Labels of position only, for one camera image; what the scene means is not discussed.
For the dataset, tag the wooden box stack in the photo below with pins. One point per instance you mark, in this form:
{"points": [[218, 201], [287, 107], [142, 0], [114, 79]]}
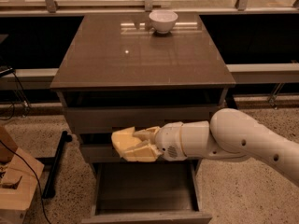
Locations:
{"points": [[20, 172]]}

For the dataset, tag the grey drawer cabinet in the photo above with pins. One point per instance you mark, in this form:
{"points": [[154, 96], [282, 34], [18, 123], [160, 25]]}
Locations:
{"points": [[119, 61]]}

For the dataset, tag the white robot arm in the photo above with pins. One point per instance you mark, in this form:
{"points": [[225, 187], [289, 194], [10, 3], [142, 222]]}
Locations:
{"points": [[229, 135]]}

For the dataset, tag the grey top drawer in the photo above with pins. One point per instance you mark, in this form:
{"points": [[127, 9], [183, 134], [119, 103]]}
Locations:
{"points": [[106, 120]]}

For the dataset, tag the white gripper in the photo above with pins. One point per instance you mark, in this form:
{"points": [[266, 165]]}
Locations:
{"points": [[168, 141]]}

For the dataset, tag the yellow sponge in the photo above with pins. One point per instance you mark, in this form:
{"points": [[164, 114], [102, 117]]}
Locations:
{"points": [[123, 139]]}

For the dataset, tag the grey open bottom drawer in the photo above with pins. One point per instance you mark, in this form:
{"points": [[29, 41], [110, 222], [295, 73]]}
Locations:
{"points": [[160, 192]]}

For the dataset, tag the black metal stand leg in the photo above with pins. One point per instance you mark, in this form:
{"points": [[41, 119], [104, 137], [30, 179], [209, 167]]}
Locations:
{"points": [[54, 163]]}

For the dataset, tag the white ceramic bowl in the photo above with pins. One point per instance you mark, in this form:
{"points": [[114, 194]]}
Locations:
{"points": [[163, 21]]}

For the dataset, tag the black bar behind cabinet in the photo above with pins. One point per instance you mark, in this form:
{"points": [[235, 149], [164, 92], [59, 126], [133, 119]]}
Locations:
{"points": [[230, 101]]}

